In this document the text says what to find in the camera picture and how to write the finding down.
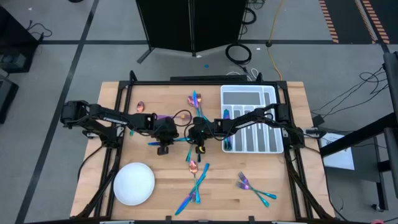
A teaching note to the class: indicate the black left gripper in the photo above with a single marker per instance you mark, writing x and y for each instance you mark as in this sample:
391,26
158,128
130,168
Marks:
164,130

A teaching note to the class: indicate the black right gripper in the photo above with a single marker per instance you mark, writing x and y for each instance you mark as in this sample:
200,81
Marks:
200,130

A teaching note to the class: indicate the iridescent rainbow table knife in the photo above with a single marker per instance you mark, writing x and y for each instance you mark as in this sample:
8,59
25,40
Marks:
154,143
182,207
226,114

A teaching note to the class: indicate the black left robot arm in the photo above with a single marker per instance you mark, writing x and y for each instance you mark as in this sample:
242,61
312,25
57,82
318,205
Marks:
109,117

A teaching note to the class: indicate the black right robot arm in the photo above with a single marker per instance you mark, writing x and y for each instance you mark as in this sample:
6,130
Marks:
248,119

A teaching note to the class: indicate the dark blue iridescent cutlery piece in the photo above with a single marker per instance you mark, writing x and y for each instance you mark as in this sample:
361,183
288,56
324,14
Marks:
199,158

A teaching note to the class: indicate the pink-bowl iridescent spoon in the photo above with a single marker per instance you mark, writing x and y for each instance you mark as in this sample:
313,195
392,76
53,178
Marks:
190,100

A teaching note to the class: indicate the iridescent rainbow spoon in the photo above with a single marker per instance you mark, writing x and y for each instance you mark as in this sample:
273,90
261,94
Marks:
199,98

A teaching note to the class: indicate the small copper-bowl iridescent spoon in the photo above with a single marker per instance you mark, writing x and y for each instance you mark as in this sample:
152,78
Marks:
140,106

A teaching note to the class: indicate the gold-bowl iridescent spoon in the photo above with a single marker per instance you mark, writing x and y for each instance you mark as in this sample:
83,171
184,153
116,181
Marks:
193,168

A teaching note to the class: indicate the white plastic cutlery tray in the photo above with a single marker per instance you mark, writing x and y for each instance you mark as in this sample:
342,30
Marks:
242,98

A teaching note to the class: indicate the white round plate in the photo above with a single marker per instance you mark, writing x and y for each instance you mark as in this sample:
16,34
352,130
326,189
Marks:
133,183

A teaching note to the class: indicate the black folding partition screen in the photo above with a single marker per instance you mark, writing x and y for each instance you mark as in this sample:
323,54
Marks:
168,21

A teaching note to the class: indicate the white paper box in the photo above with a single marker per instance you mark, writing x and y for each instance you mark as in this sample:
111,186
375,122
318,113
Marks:
339,155

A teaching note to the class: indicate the black equipment box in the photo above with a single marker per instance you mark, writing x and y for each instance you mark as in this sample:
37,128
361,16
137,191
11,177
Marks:
6,99

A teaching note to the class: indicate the black desk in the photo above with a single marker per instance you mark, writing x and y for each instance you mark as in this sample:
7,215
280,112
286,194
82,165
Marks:
15,37

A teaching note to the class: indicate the black metal stand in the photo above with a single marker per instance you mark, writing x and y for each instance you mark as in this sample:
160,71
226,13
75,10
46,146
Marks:
391,93

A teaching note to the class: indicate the black metal table frame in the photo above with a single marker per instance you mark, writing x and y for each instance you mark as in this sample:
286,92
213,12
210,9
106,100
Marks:
155,83

